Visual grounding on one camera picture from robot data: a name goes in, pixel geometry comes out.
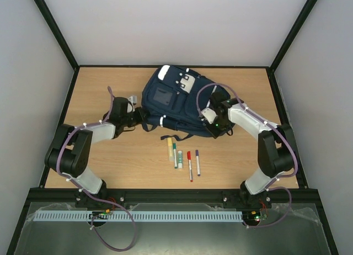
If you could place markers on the navy blue student backpack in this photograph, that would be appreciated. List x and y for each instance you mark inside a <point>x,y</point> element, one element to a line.
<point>173,95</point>

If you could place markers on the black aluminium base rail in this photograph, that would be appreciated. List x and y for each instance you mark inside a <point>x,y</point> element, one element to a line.
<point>226,198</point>

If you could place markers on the purple marker pen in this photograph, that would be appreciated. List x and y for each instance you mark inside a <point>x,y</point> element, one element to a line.
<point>197,163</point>

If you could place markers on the red marker pen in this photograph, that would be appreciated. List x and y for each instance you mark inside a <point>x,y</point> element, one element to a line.
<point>190,166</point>

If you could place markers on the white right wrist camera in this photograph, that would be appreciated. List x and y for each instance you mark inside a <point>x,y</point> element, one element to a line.
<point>209,115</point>

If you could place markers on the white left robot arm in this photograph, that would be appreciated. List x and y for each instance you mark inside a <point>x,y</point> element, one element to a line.
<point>68,154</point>

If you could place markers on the green marker pen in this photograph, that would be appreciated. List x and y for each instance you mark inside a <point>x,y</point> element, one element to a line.
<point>175,156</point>

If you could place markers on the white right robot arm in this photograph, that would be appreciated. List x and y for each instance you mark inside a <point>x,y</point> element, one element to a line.
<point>276,143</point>

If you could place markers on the light blue cable duct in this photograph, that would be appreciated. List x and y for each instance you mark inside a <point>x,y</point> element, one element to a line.
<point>140,216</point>

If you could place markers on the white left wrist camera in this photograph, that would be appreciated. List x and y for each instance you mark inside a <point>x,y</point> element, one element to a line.
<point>133,99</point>

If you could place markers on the yellow highlighter pen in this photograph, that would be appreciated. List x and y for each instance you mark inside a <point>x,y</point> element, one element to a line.
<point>170,149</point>

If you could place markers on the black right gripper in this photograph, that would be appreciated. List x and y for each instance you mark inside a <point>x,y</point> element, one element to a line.
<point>214,128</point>

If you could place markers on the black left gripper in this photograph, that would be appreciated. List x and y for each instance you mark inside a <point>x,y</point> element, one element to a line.
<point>141,118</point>

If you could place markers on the white glue stick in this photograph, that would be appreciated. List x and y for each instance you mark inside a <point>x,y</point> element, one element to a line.
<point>180,159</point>

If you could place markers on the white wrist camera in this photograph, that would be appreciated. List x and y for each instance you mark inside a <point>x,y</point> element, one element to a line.
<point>133,99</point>
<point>209,115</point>

